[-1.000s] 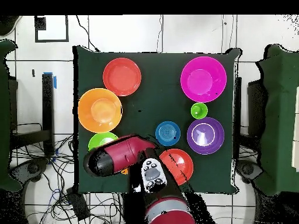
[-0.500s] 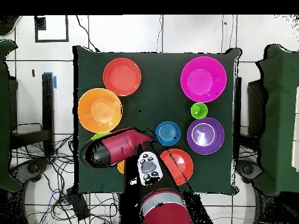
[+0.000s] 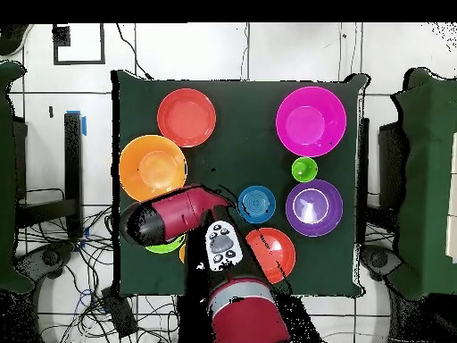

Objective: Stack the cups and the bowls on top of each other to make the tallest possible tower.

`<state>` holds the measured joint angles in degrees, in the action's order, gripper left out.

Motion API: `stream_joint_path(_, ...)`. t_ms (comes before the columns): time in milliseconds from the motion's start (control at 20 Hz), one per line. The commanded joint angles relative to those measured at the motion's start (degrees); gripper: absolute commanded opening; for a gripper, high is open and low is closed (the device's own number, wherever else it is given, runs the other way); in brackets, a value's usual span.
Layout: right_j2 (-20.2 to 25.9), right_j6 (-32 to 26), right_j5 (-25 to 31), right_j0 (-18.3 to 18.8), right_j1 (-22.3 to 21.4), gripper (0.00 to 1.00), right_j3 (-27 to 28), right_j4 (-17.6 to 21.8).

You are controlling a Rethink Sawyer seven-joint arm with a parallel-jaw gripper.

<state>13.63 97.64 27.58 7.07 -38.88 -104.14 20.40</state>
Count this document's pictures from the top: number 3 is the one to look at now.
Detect black power adapter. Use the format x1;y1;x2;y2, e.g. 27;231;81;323
101;287;139;339

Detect blue tape strip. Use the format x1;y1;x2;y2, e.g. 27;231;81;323
65;109;87;137

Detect blue plastic bowl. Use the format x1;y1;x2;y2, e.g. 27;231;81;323
237;184;277;225

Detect green plastic bowl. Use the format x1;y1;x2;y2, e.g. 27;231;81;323
144;233;187;255

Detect neighbouring green cloth table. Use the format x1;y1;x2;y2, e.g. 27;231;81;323
0;60;35;295
386;67;457;301

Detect black rounded floor machine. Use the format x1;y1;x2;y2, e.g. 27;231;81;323
13;240;78;287
360;244;404;283

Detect black metal stand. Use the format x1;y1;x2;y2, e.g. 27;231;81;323
15;111;85;240

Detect blue cable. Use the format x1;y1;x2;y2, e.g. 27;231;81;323
76;287;96;310

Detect orange plastic bowl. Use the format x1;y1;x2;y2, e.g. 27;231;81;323
118;134;188;204

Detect purple plastic bowl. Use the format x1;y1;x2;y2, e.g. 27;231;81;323
285;179;345;238

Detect green plastic cup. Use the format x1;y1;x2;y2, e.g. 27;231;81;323
291;156;319;184

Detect black floor cable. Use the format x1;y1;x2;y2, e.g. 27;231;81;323
114;22;154;80

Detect pink plastic bowl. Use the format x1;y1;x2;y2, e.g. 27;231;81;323
275;86;348;158

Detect white paper sheet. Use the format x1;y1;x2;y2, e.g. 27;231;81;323
445;130;457;264

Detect dark green table cloth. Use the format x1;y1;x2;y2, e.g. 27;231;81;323
111;69;370;298

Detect black computer tower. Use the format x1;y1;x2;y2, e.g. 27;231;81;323
378;121;408;212

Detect black square floor frame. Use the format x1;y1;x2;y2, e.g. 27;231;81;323
52;23;107;66

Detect red plastic bowl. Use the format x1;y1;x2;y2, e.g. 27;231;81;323
245;227;297;286
156;88;218;148

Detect tangle of black cables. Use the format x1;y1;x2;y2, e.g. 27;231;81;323
15;187;179;343

